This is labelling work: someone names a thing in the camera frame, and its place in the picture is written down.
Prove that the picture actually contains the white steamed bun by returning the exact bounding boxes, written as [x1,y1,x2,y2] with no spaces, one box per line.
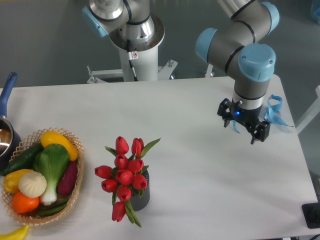
[18,171,47,198]

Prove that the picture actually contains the green cucumber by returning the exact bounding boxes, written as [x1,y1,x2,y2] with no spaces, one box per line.
[1,143,44,177]

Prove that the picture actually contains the yellow bell pepper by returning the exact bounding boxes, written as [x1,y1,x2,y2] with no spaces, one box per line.
[3,169,33,194]

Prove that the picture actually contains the blue handled saucepan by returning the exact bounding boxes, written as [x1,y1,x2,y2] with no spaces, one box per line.
[0,72,21,172]

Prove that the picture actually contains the purple sweet potato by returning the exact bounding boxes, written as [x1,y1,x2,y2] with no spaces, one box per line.
[57,161,78,196]

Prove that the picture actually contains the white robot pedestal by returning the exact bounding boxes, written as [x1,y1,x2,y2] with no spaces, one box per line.
[86,14,179,84]

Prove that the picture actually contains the yellow banana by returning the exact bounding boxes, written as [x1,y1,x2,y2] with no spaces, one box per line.
[0,225,29,240]

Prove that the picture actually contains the blue ribbon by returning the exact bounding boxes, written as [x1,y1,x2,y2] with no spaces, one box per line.
[232,120,240,134]
[263,94,294,127]

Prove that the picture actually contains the orange fruit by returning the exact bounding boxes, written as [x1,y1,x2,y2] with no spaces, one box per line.
[11,192,40,214]

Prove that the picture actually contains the woven bamboo basket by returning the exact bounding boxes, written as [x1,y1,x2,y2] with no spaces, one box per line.
[1,127,85,226]

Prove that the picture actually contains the green pea pods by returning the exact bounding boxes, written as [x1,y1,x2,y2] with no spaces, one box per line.
[36,199,68,217]

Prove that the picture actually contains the dark grey ribbed vase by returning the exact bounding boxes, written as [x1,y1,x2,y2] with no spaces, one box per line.
[129,170,150,212]

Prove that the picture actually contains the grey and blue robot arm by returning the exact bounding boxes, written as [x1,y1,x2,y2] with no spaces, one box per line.
[82,0,280,142]

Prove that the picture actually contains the white frame at right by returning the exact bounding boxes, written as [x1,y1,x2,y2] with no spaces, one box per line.
[295,85,320,135]

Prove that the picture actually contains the red tulip bouquet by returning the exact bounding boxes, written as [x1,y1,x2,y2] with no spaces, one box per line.
[94,136,160,227]

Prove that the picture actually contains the green bok choy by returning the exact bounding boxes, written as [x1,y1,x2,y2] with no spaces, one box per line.
[33,143,70,206]

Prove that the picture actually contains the blue ribbon left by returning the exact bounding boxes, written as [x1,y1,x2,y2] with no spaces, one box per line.
[232,120,240,134]

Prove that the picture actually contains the blue ribbon right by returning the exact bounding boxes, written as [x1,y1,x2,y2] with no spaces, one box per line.
[263,94,294,127]

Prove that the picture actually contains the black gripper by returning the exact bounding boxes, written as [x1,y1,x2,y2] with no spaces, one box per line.
[217,97,271,145]

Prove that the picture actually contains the black device at table edge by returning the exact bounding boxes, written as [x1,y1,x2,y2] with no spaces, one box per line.
[301,202,320,229]

